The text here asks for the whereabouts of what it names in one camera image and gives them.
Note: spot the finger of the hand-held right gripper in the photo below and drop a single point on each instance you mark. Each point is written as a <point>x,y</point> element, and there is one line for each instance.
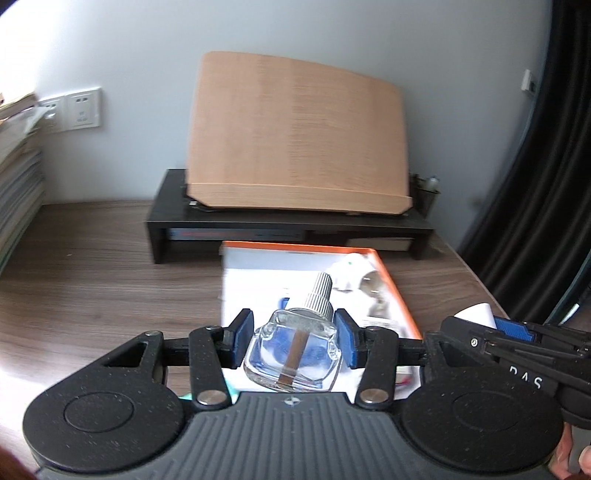
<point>515,330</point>
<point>461,337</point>

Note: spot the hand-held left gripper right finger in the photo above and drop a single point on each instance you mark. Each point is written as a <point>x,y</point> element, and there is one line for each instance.
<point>346,339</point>

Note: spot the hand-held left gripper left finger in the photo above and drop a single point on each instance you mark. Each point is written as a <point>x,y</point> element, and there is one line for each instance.
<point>242,337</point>

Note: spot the clear liquid bottle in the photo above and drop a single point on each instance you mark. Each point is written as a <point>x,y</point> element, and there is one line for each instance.
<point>295,350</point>

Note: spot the blue playing card box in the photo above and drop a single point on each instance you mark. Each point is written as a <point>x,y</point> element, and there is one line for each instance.
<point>282,303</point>

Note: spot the white mosquito repellent heater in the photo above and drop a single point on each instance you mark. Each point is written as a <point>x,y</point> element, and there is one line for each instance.
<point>348,274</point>

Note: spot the person's right hand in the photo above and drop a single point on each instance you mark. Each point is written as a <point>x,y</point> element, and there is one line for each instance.
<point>561,457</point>

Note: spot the green and white box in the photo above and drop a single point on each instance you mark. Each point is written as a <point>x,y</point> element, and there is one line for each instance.
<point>184,397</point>

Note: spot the black monitor riser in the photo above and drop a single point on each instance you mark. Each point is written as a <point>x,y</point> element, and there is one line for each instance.
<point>159,221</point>

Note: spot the black mesh pen holder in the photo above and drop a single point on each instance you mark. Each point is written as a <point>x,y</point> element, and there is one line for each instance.
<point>427,196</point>

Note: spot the black curtain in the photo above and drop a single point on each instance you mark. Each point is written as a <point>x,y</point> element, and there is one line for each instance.
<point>545,161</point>

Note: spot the wooden book stand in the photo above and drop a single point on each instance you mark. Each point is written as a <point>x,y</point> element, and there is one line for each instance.
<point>295,134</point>

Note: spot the stack of books and papers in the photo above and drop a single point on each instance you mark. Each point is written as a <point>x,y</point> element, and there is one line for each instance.
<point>18,184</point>

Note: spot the white wall box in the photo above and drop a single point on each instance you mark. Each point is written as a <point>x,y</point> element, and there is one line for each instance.
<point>529,83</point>

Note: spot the white wall socket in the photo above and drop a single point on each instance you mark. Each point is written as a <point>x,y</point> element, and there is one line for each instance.
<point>51,115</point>
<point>83,108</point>

